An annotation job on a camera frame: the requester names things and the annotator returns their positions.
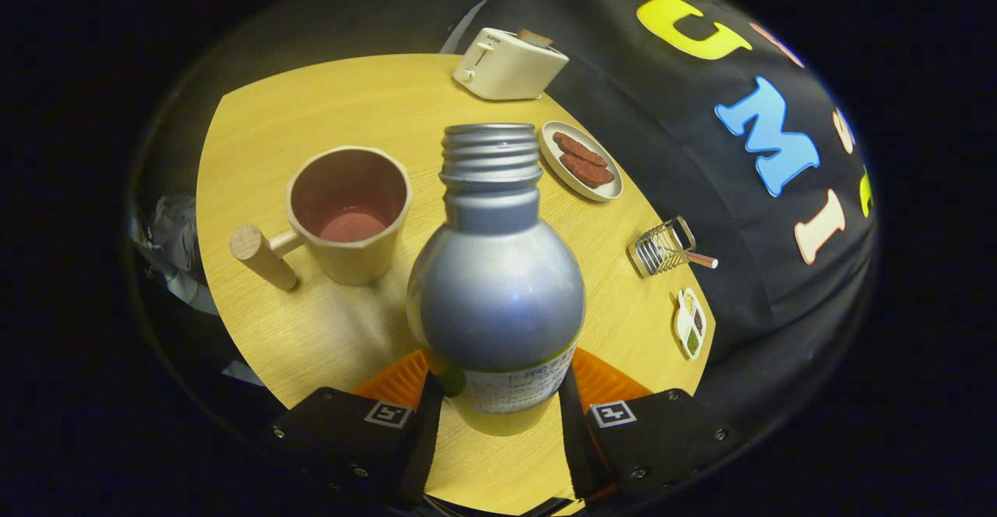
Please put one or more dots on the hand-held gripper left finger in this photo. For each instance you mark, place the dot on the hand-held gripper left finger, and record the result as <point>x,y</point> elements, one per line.
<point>424,447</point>

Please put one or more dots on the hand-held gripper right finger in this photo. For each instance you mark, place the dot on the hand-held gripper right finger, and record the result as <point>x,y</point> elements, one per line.
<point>576,447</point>

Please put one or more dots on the silver juice bottle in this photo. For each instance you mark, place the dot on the silver juice bottle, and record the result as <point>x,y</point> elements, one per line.
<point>494,291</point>

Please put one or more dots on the white divided snack dish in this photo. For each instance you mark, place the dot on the white divided snack dish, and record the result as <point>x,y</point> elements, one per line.
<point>691,322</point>

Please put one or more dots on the small paper-wrapped stick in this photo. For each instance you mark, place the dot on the small paper-wrapped stick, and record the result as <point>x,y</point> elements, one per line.
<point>702,260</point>

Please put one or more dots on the brown cracker piece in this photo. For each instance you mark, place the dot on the brown cracker piece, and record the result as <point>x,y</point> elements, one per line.
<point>580,149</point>
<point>588,172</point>

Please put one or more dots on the round white plate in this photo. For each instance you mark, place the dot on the round white plate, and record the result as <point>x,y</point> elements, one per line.
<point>557,167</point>

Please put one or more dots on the wooden table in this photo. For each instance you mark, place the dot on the wooden table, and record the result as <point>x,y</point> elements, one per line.
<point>350,104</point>

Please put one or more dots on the white toaster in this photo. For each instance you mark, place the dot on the white toaster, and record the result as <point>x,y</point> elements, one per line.
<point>502,69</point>

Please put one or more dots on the toast slice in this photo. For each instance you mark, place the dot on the toast slice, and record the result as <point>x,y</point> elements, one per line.
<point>536,36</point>

